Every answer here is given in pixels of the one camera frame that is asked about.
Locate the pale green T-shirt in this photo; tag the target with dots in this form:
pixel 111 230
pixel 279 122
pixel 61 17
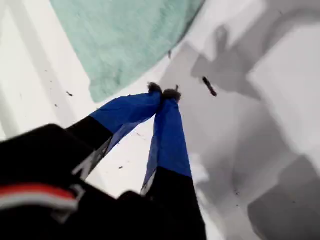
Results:
pixel 125 40

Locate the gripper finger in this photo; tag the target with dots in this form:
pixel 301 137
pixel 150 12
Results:
pixel 168 150
pixel 125 112

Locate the small black scrap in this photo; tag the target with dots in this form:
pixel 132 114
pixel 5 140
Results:
pixel 209 86

